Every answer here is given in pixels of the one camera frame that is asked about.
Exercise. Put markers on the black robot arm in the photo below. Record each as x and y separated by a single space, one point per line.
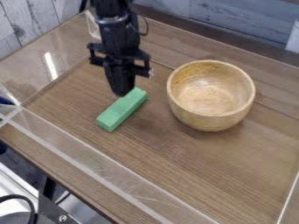
112 8

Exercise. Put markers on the clear acrylic tray wall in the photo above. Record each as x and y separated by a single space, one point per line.
155 172

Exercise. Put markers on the black metal bracket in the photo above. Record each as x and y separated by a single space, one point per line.
50 214

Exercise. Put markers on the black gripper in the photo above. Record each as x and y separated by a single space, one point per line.
117 52

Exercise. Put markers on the brown wooden bowl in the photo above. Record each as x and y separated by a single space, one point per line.
211 94

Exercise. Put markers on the green rectangular block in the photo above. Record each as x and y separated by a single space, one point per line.
121 109

